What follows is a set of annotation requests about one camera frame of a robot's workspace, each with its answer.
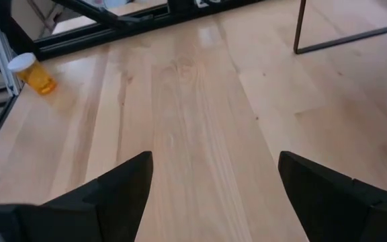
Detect black diagonal strut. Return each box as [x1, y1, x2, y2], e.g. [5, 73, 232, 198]
[51, 0, 155, 30]

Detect black rig frame post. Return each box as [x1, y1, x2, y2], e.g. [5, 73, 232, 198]
[0, 0, 42, 58]

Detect orange pill vial white cap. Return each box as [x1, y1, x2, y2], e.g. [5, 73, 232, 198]
[7, 52, 58, 96]

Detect silver aluminium extrusion post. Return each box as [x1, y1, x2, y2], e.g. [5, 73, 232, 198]
[0, 16, 24, 97]

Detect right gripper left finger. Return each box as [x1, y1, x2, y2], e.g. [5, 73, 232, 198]
[0, 150, 155, 242]

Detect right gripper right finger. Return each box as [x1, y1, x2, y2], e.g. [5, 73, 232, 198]
[277, 150, 387, 242]

